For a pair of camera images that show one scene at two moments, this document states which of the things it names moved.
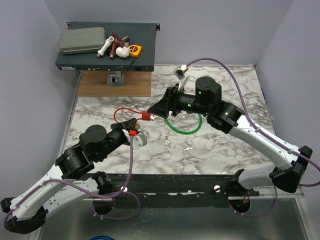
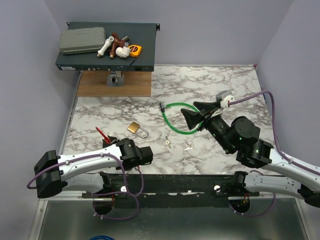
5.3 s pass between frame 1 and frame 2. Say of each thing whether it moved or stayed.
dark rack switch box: stayed
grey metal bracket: stayed
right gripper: moved
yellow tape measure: stayed
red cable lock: moved
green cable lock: stayed
